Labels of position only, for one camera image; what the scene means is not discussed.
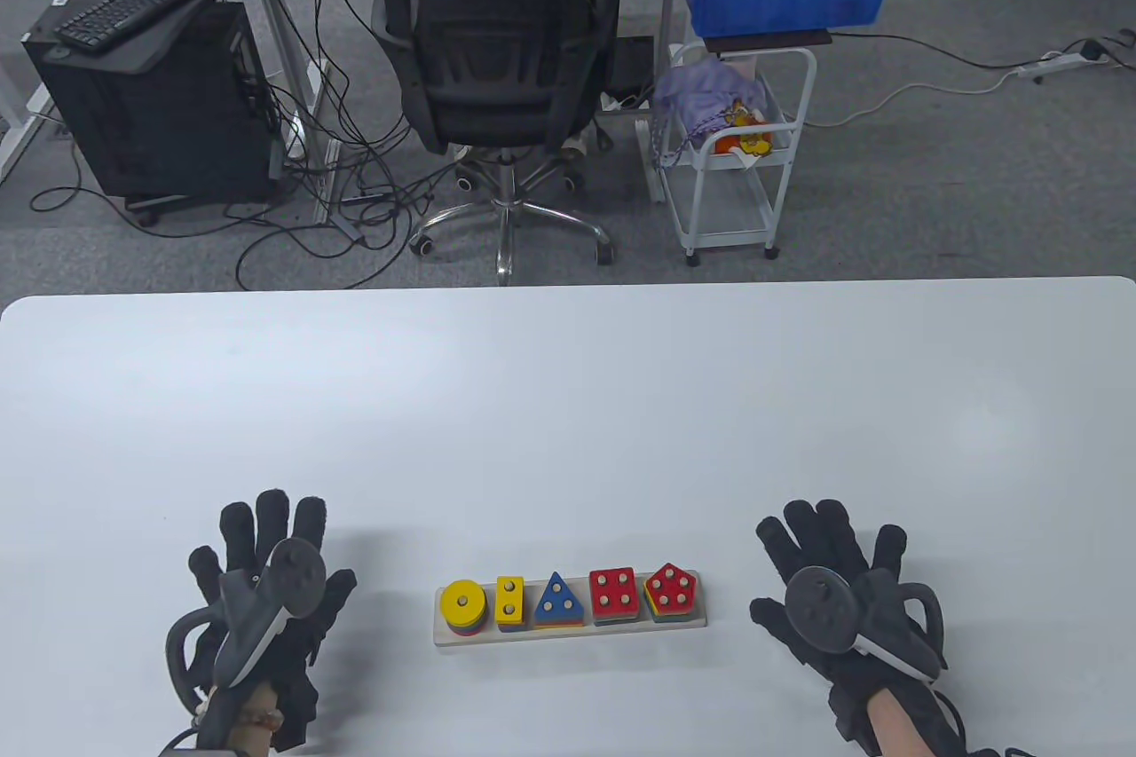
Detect tangle of black cables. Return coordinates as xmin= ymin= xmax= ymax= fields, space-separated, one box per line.
xmin=29 ymin=0 xmax=462 ymax=289

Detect black floor cable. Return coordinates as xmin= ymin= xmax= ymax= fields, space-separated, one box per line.
xmin=830 ymin=32 xmax=1136 ymax=75

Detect brown board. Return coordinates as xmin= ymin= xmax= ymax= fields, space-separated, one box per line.
xmin=703 ymin=29 xmax=834 ymax=54

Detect red pentagon block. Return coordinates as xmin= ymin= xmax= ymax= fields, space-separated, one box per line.
xmin=644 ymin=563 xmax=700 ymax=616

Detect yellow round block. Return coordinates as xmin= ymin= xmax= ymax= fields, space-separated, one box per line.
xmin=439 ymin=581 xmax=486 ymax=627

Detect black bag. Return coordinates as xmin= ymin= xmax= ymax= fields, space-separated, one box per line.
xmin=602 ymin=35 xmax=659 ymax=108

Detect white desk foot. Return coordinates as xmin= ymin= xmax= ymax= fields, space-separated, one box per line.
xmin=0 ymin=78 xmax=56 ymax=183

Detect person's left hand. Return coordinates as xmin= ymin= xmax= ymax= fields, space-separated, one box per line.
xmin=188 ymin=488 xmax=358 ymax=753

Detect black computer tower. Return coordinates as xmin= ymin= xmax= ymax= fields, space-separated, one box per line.
xmin=21 ymin=0 xmax=287 ymax=228

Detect white utility cart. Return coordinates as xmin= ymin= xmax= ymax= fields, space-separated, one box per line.
xmin=659 ymin=43 xmax=818 ymax=267

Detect person's left forearm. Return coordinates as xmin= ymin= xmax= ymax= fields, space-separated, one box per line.
xmin=200 ymin=686 xmax=278 ymax=757

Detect blue triangle block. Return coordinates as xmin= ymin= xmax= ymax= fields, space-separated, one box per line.
xmin=533 ymin=571 xmax=584 ymax=623

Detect person's right forearm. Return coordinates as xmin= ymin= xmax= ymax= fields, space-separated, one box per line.
xmin=865 ymin=690 xmax=964 ymax=757

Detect red square block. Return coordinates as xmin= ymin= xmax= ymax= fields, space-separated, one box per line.
xmin=590 ymin=567 xmax=640 ymax=620

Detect white desk frame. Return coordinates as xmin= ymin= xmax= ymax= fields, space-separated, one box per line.
xmin=191 ymin=0 xmax=343 ymax=227

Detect wooden post board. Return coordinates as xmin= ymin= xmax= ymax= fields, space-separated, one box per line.
xmin=433 ymin=572 xmax=711 ymax=648

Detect black keyboard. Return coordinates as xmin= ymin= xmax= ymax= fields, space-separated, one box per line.
xmin=54 ymin=0 xmax=228 ymax=54

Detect black tracking controller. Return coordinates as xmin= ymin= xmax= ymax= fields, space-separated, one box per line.
xmin=785 ymin=566 xmax=948 ymax=685
xmin=164 ymin=538 xmax=327 ymax=709

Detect white floor cable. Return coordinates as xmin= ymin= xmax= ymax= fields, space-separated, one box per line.
xmin=809 ymin=65 xmax=1030 ymax=128

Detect black mesh office chair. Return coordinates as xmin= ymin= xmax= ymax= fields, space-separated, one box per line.
xmin=352 ymin=0 xmax=622 ymax=286

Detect person's right hand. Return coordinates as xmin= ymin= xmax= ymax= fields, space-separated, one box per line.
xmin=750 ymin=499 xmax=946 ymax=742

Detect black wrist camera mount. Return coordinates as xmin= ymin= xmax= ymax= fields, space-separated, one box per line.
xmin=827 ymin=684 xmax=875 ymax=745

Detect orange plush toy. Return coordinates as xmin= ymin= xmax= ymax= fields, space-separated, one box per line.
xmin=714 ymin=102 xmax=775 ymax=161

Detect purple cloth bag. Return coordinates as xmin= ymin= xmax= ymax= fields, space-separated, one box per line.
xmin=651 ymin=58 xmax=768 ymax=169

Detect white power strip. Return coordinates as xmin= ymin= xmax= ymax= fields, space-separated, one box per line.
xmin=1014 ymin=50 xmax=1112 ymax=81

